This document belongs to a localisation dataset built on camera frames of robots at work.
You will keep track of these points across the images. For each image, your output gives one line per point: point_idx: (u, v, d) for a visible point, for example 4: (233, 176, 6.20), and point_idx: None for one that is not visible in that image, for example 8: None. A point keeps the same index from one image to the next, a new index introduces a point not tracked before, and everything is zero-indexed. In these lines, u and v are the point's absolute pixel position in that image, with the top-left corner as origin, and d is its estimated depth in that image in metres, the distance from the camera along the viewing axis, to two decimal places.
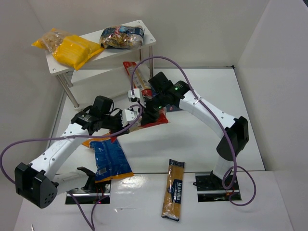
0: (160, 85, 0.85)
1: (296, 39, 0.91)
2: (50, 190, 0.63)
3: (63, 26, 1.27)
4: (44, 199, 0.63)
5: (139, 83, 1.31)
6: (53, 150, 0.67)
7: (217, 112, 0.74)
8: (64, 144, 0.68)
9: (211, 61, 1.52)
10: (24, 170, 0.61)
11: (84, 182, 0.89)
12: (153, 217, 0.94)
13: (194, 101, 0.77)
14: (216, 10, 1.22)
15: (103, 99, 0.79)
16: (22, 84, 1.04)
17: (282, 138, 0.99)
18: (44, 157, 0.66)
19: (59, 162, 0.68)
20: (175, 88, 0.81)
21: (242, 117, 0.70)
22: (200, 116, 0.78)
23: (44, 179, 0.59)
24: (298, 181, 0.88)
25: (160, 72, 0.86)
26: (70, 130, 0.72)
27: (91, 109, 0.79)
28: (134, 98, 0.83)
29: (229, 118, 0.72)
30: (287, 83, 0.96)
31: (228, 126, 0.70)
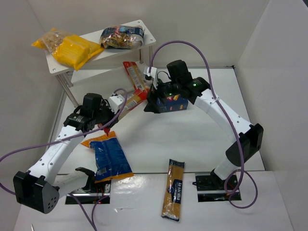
0: (180, 74, 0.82)
1: (296, 39, 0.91)
2: (52, 194, 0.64)
3: (63, 26, 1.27)
4: (47, 204, 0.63)
5: (139, 83, 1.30)
6: (49, 155, 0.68)
7: (233, 116, 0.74)
8: (61, 147, 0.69)
9: (211, 61, 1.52)
10: (23, 178, 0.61)
11: (84, 182, 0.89)
12: (153, 217, 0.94)
13: (211, 100, 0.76)
14: (216, 10, 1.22)
15: (92, 98, 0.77)
16: (22, 84, 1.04)
17: (282, 137, 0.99)
18: (42, 162, 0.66)
19: (57, 166, 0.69)
20: (194, 84, 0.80)
21: (258, 124, 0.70)
22: (214, 116, 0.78)
23: (45, 184, 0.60)
24: (298, 181, 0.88)
25: (182, 61, 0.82)
26: (64, 132, 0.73)
27: (83, 109, 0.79)
28: (148, 76, 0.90)
29: (245, 123, 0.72)
30: (287, 83, 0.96)
31: (243, 131, 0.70)
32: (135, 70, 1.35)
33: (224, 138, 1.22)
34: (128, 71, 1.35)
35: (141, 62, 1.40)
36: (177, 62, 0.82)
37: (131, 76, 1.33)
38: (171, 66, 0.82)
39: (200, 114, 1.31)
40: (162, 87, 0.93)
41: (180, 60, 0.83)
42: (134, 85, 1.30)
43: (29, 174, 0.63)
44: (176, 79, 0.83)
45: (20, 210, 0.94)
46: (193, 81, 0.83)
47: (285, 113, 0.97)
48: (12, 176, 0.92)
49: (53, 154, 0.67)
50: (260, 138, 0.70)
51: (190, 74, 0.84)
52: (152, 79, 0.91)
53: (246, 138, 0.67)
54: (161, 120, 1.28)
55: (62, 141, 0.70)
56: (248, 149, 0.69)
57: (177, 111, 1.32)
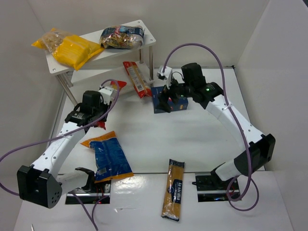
0: (194, 78, 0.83)
1: (297, 39, 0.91)
2: (56, 189, 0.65)
3: (63, 26, 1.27)
4: (51, 198, 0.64)
5: (139, 83, 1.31)
6: (53, 149, 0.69)
7: (244, 124, 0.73)
8: (63, 142, 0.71)
9: (211, 61, 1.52)
10: (26, 172, 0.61)
11: (83, 182, 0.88)
12: (153, 217, 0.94)
13: (224, 107, 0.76)
14: (216, 10, 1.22)
15: (91, 95, 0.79)
16: (22, 84, 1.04)
17: (282, 138, 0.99)
18: (45, 156, 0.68)
19: (60, 160, 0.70)
20: (207, 88, 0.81)
21: (270, 134, 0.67)
22: (226, 123, 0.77)
23: (49, 176, 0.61)
24: (298, 181, 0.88)
25: (197, 65, 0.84)
26: (66, 128, 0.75)
27: (83, 106, 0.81)
28: (162, 76, 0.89)
29: (256, 132, 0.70)
30: (287, 83, 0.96)
31: (253, 141, 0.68)
32: (135, 70, 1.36)
33: (224, 138, 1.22)
34: (128, 71, 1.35)
35: (141, 62, 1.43)
36: (192, 66, 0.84)
37: (131, 76, 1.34)
38: (185, 69, 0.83)
39: (200, 114, 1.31)
40: (174, 87, 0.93)
41: (195, 63, 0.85)
42: (134, 85, 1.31)
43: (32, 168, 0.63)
44: (190, 82, 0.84)
45: (20, 210, 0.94)
46: (207, 85, 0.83)
47: (285, 113, 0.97)
48: (12, 176, 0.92)
49: (56, 148, 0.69)
50: (271, 149, 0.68)
51: (204, 78, 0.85)
52: (165, 79, 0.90)
53: (256, 147, 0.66)
54: (161, 120, 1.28)
55: (64, 136, 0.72)
56: (257, 160, 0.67)
57: (177, 111, 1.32)
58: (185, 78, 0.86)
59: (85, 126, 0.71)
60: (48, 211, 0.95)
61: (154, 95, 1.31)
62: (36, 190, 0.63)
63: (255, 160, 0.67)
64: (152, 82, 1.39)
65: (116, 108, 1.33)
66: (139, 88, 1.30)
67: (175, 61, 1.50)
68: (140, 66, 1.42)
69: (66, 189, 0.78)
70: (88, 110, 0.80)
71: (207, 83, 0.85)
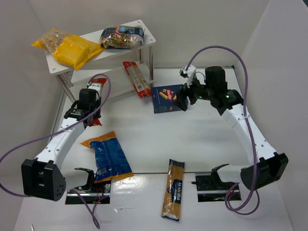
0: (216, 82, 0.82)
1: (297, 39, 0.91)
2: (60, 181, 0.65)
3: (63, 26, 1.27)
4: (57, 191, 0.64)
5: (139, 83, 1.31)
6: (55, 143, 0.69)
7: (258, 138, 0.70)
8: (65, 135, 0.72)
9: (211, 61, 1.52)
10: (30, 165, 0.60)
11: (83, 180, 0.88)
12: (153, 217, 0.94)
13: (240, 116, 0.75)
14: (216, 10, 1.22)
15: (87, 92, 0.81)
16: (22, 84, 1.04)
17: (282, 138, 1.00)
18: (48, 149, 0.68)
19: (63, 153, 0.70)
20: (226, 96, 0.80)
21: (284, 154, 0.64)
22: (240, 133, 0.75)
23: (55, 167, 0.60)
24: (298, 181, 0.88)
25: (222, 69, 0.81)
26: (66, 123, 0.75)
27: (80, 102, 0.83)
28: (185, 73, 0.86)
29: (269, 149, 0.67)
30: (287, 83, 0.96)
31: (264, 157, 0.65)
32: (135, 70, 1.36)
33: (224, 138, 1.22)
34: (128, 71, 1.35)
35: (141, 62, 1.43)
36: (217, 69, 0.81)
37: (131, 76, 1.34)
38: (209, 71, 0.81)
39: (200, 114, 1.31)
40: (194, 87, 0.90)
41: (220, 67, 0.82)
42: (134, 85, 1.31)
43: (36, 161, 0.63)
44: (211, 85, 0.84)
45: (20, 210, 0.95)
46: (227, 92, 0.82)
47: (285, 113, 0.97)
48: (12, 176, 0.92)
49: (58, 141, 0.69)
50: (282, 169, 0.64)
51: (226, 83, 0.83)
52: (187, 77, 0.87)
53: (266, 164, 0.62)
54: (161, 120, 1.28)
55: (66, 130, 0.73)
56: (265, 177, 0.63)
57: (177, 111, 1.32)
58: (207, 80, 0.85)
59: (85, 118, 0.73)
60: (48, 211, 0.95)
61: (154, 95, 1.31)
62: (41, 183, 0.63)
63: (262, 178, 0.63)
64: (152, 82, 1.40)
65: (116, 108, 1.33)
66: (139, 88, 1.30)
67: (175, 61, 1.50)
68: (140, 66, 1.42)
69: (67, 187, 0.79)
70: (86, 107, 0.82)
71: (227, 89, 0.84)
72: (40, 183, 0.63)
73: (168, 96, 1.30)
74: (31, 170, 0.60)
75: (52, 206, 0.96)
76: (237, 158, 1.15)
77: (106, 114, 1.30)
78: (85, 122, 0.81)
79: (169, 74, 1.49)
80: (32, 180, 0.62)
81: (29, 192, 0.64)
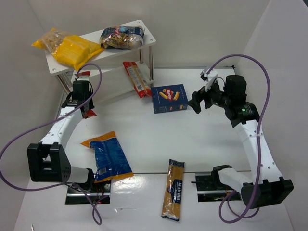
0: (234, 93, 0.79)
1: (296, 39, 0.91)
2: (65, 163, 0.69)
3: (63, 27, 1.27)
4: (63, 173, 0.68)
5: (139, 83, 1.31)
6: (57, 128, 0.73)
7: (266, 160, 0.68)
8: (66, 121, 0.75)
9: (211, 61, 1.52)
10: (36, 147, 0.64)
11: (84, 178, 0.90)
12: (153, 217, 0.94)
13: (252, 134, 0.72)
14: (216, 10, 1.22)
15: (81, 83, 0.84)
16: (23, 84, 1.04)
17: (281, 138, 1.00)
18: (51, 133, 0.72)
19: (65, 137, 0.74)
20: (243, 109, 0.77)
21: (289, 181, 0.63)
22: (248, 150, 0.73)
23: (60, 147, 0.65)
24: (298, 181, 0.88)
25: (244, 82, 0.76)
26: (65, 111, 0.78)
27: (74, 95, 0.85)
28: (205, 77, 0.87)
29: (275, 173, 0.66)
30: (287, 83, 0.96)
31: (268, 179, 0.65)
32: (135, 70, 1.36)
33: (224, 138, 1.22)
34: (128, 71, 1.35)
35: (141, 62, 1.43)
36: (239, 80, 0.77)
37: (131, 76, 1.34)
38: (230, 81, 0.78)
39: (200, 114, 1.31)
40: (212, 93, 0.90)
41: (243, 79, 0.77)
42: (134, 85, 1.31)
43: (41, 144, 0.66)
44: (228, 95, 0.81)
45: (20, 210, 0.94)
46: (244, 105, 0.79)
47: (285, 113, 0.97)
48: (12, 176, 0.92)
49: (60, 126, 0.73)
50: (284, 196, 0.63)
51: (245, 96, 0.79)
52: (207, 81, 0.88)
53: (268, 187, 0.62)
54: (161, 120, 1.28)
55: (66, 116, 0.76)
56: (264, 199, 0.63)
57: (177, 111, 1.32)
58: (226, 89, 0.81)
59: (82, 105, 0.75)
60: (48, 211, 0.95)
61: (154, 95, 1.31)
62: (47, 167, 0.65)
63: (261, 200, 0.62)
64: (152, 82, 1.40)
65: (116, 108, 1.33)
66: (139, 88, 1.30)
67: (174, 61, 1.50)
68: (140, 66, 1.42)
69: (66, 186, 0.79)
70: (81, 96, 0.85)
71: (246, 102, 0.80)
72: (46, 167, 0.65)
73: (168, 96, 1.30)
74: (36, 153, 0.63)
75: (52, 206, 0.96)
76: (237, 158, 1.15)
77: (106, 114, 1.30)
78: (83, 111, 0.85)
79: (169, 74, 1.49)
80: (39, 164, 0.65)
81: (37, 178, 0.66)
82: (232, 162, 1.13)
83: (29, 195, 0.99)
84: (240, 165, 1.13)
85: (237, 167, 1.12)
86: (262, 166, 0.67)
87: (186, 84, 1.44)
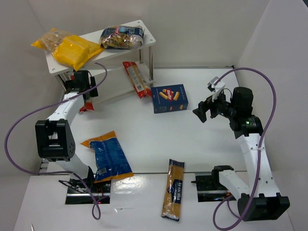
0: (240, 105, 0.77)
1: (297, 37, 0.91)
2: (70, 139, 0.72)
3: (64, 27, 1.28)
4: (69, 147, 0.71)
5: (139, 83, 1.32)
6: (62, 108, 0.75)
7: (265, 174, 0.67)
8: (70, 103, 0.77)
9: (211, 61, 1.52)
10: (44, 123, 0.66)
11: (85, 174, 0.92)
12: (154, 217, 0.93)
13: (253, 146, 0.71)
14: (216, 10, 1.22)
15: (82, 71, 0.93)
16: (22, 84, 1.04)
17: (282, 137, 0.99)
18: (57, 112, 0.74)
19: (70, 118, 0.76)
20: (247, 121, 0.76)
21: (287, 197, 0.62)
22: (248, 163, 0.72)
23: (66, 122, 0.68)
24: (298, 180, 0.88)
25: (252, 96, 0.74)
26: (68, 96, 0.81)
27: (74, 83, 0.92)
28: (212, 88, 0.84)
29: (273, 188, 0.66)
30: (287, 82, 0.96)
31: (264, 194, 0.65)
32: (135, 70, 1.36)
33: (224, 138, 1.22)
34: (128, 71, 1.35)
35: (141, 62, 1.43)
36: (247, 93, 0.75)
37: (130, 76, 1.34)
38: (237, 92, 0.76)
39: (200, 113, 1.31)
40: (219, 103, 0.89)
41: (251, 92, 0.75)
42: (134, 85, 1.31)
43: (48, 121, 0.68)
44: (235, 106, 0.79)
45: (20, 210, 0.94)
46: (249, 117, 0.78)
47: (285, 113, 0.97)
48: (12, 175, 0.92)
49: (65, 106, 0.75)
50: (280, 211, 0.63)
51: (250, 108, 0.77)
52: (214, 92, 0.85)
53: (264, 200, 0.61)
54: (161, 120, 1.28)
55: (70, 99, 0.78)
56: (259, 213, 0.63)
57: (177, 111, 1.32)
58: (234, 100, 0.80)
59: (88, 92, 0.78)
60: (48, 211, 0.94)
61: (154, 95, 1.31)
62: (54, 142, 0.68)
63: (256, 213, 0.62)
64: (152, 82, 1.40)
65: (116, 108, 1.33)
66: (139, 88, 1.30)
67: (174, 61, 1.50)
68: (140, 67, 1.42)
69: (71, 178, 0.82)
70: (83, 84, 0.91)
71: (251, 115, 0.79)
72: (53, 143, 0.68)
73: (168, 96, 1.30)
74: (44, 129, 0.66)
75: (52, 205, 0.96)
76: (237, 158, 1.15)
77: (106, 114, 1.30)
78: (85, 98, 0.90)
79: (169, 74, 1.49)
80: (45, 139, 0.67)
81: (43, 153, 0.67)
82: (232, 162, 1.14)
83: (29, 195, 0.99)
84: (239, 165, 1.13)
85: (237, 167, 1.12)
86: (260, 180, 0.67)
87: (186, 84, 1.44)
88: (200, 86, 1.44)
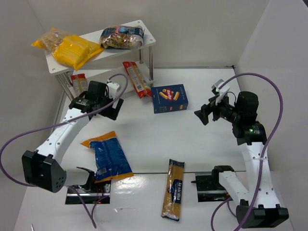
0: (245, 111, 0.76)
1: (297, 37, 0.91)
2: (60, 173, 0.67)
3: (64, 27, 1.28)
4: (56, 183, 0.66)
5: (139, 83, 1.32)
6: (56, 135, 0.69)
7: (266, 185, 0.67)
8: (67, 128, 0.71)
9: (211, 61, 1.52)
10: (31, 158, 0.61)
11: (85, 180, 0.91)
12: (153, 217, 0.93)
13: (257, 156, 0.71)
14: (216, 10, 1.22)
15: (97, 83, 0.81)
16: (23, 84, 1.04)
17: (282, 137, 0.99)
18: (49, 142, 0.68)
19: (64, 146, 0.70)
20: (250, 129, 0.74)
21: (287, 209, 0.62)
22: (250, 173, 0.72)
23: (53, 163, 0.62)
24: (298, 180, 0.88)
25: (257, 102, 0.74)
26: (70, 114, 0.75)
27: (88, 94, 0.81)
28: (216, 91, 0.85)
29: (273, 199, 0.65)
30: (287, 82, 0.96)
31: (264, 204, 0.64)
32: (135, 70, 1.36)
33: (224, 138, 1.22)
34: (128, 71, 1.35)
35: (141, 62, 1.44)
36: (252, 99, 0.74)
37: (130, 76, 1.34)
38: (242, 97, 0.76)
39: None
40: (222, 108, 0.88)
41: (257, 99, 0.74)
42: (134, 85, 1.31)
43: (36, 154, 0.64)
44: (239, 112, 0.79)
45: (20, 211, 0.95)
46: (253, 124, 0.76)
47: (285, 113, 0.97)
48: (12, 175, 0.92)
49: (60, 134, 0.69)
50: (278, 222, 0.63)
51: (255, 115, 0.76)
52: (217, 96, 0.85)
53: (263, 211, 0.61)
54: (161, 120, 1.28)
55: (69, 122, 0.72)
56: (256, 222, 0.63)
57: (177, 111, 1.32)
58: (238, 105, 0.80)
59: (90, 113, 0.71)
60: (48, 211, 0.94)
61: (154, 95, 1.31)
62: (41, 175, 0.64)
63: (253, 222, 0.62)
64: (152, 82, 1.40)
65: None
66: (139, 88, 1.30)
67: (174, 61, 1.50)
68: (140, 67, 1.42)
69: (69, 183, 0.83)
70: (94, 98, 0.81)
71: (255, 121, 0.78)
72: (40, 174, 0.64)
73: (168, 96, 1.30)
74: (30, 163, 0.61)
75: (51, 206, 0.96)
76: (237, 158, 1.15)
77: None
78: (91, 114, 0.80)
79: (169, 74, 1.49)
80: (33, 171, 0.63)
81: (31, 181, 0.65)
82: (232, 162, 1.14)
83: (29, 195, 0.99)
84: (239, 165, 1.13)
85: (237, 167, 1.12)
86: (260, 190, 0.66)
87: (186, 84, 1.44)
88: (200, 86, 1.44)
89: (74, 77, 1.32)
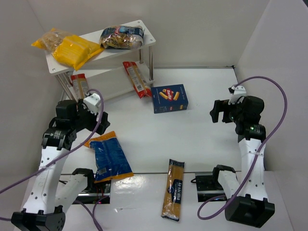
0: (248, 111, 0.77)
1: (296, 37, 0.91)
2: (57, 218, 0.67)
3: (64, 27, 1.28)
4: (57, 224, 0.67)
5: (139, 83, 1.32)
6: (40, 186, 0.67)
7: (257, 178, 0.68)
8: (48, 173, 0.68)
9: (211, 61, 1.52)
10: (21, 221, 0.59)
11: (84, 184, 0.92)
12: (153, 217, 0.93)
13: (252, 151, 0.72)
14: (216, 10, 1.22)
15: (65, 108, 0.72)
16: (23, 84, 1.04)
17: (282, 137, 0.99)
18: (35, 196, 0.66)
19: (52, 193, 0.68)
20: (251, 126, 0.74)
21: (273, 204, 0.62)
22: (244, 166, 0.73)
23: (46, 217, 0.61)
24: (298, 180, 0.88)
25: (261, 104, 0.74)
26: (46, 156, 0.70)
27: (58, 122, 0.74)
28: (232, 90, 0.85)
29: (260, 193, 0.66)
30: (287, 82, 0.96)
31: (251, 195, 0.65)
32: (135, 70, 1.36)
33: (224, 138, 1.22)
34: (128, 71, 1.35)
35: (141, 62, 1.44)
36: (257, 100, 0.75)
37: (130, 76, 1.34)
38: (248, 98, 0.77)
39: (200, 113, 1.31)
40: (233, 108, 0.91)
41: (262, 100, 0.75)
42: (134, 85, 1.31)
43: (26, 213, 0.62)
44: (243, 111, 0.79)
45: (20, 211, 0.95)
46: (255, 124, 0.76)
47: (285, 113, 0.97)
48: (12, 175, 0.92)
49: (43, 185, 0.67)
50: (265, 217, 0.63)
51: (258, 116, 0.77)
52: (232, 94, 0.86)
53: (250, 200, 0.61)
54: (161, 120, 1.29)
55: (47, 167, 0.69)
56: (240, 214, 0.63)
57: (177, 111, 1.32)
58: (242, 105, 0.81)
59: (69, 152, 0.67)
60: None
61: (154, 95, 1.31)
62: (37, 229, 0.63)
63: (238, 214, 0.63)
64: (152, 83, 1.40)
65: (116, 108, 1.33)
66: (139, 88, 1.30)
67: (174, 61, 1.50)
68: (140, 67, 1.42)
69: (70, 203, 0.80)
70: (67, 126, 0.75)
71: (257, 122, 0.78)
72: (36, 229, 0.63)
73: (168, 96, 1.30)
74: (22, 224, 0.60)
75: None
76: (237, 158, 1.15)
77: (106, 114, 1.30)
78: (69, 144, 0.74)
79: (169, 74, 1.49)
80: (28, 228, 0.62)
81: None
82: (232, 162, 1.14)
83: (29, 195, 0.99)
84: (239, 164, 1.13)
85: (237, 167, 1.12)
86: (250, 181, 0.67)
87: (186, 84, 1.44)
88: (200, 86, 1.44)
89: (74, 77, 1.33)
